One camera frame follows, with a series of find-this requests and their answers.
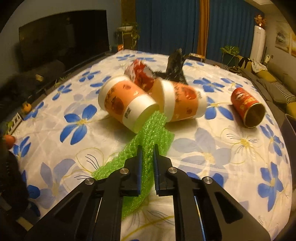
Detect flower decoration on conditioner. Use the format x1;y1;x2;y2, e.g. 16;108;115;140
254;14;266;28

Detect grey sofa cushion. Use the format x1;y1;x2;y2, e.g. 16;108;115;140
264;82;287;104

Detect small grey landscape painting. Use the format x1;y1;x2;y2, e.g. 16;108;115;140
275;21;296;57

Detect orange curtain strip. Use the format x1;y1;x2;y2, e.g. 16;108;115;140
197;0;210;57

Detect plant on stand by tv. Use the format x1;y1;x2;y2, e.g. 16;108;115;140
115;22;140;50

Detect white blue floral tablecloth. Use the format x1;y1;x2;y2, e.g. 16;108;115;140
11;50;292;240

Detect black plastic bag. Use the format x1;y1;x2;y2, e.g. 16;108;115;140
153;48;189;85

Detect grey sectional sofa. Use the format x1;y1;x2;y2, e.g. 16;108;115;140
238;56;295;127

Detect black white patterned cushion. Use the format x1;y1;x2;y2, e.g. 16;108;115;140
272;81;296;104

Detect red white plastic wrapper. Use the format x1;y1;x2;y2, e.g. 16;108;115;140
125;59;157;93

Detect orange speaker on cabinet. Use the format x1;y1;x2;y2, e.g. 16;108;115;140
117;44;124;52

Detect dark grey trash bin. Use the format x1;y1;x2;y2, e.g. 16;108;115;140
281;114;296;179

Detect orange fruit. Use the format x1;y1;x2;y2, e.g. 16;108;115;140
3;135;16;150

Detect red chip can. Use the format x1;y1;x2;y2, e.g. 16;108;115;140
231;87;266;128

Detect large black television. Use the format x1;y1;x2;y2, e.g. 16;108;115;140
18;9;109;70

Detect potted plant near sofa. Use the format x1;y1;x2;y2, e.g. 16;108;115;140
220;45;239;69

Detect orange white paper cup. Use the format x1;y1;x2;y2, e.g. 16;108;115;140
98;75;159;133

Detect blue curtains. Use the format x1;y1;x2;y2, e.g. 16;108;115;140
136;1;263;62

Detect small box on coffee table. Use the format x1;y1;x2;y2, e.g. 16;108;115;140
189;53;206;62

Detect green bubble wrap strip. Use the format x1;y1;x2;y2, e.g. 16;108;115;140
92;111;175;218

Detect dark tv cabinet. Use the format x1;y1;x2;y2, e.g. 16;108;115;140
0;52;112;121

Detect white standing air conditioner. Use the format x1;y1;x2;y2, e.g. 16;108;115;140
250;26;266;62

